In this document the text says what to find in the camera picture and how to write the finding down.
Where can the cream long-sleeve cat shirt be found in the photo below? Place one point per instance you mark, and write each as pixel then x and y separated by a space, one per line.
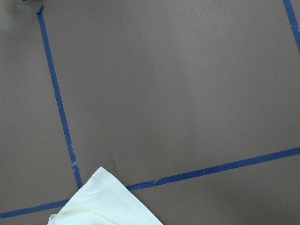
pixel 103 200

